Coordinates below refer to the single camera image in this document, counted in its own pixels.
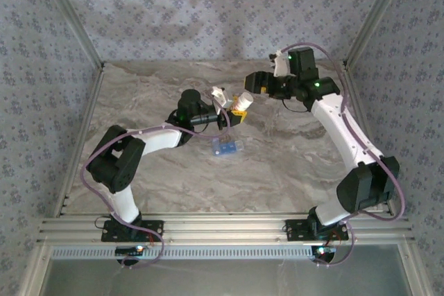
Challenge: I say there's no controller board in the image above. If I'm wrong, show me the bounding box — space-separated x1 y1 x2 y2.
311 245 338 259
115 245 146 256

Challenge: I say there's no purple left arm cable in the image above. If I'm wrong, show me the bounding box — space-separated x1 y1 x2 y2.
80 115 233 271

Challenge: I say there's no white pill bottle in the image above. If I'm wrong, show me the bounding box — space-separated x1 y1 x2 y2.
231 92 255 112

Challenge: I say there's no slotted grey cable duct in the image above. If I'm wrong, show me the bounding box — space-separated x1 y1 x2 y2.
50 244 315 261

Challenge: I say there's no grey metal panel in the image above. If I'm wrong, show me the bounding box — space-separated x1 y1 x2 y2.
24 242 434 296

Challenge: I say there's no aluminium side rail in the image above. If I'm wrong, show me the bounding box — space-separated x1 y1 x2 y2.
342 65 396 217
51 65 107 219

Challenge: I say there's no aluminium corner post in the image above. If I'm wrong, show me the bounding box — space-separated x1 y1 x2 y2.
341 0 416 70
33 0 107 70

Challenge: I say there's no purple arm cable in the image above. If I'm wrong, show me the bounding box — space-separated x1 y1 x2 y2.
80 115 233 271
279 42 407 268

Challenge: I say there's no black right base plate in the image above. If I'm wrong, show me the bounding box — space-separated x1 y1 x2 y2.
284 218 350 242

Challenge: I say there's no long aluminium mounting rail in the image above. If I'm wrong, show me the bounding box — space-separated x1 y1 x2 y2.
36 215 416 243

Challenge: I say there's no blue pill organizer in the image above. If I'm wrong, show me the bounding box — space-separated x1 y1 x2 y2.
210 138 246 159

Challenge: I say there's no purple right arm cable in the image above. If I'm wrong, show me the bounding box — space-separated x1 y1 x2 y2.
279 42 407 268

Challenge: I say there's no right controller board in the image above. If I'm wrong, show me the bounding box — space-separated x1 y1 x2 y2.
311 245 338 259

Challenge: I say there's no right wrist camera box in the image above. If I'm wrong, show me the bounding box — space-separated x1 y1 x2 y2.
269 47 319 80

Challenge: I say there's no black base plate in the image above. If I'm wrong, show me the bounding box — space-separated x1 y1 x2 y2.
284 218 350 242
101 218 164 243

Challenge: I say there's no left controller board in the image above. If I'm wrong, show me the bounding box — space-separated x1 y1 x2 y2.
115 245 146 256

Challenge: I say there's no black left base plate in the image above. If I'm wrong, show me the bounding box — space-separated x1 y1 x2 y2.
101 218 164 243

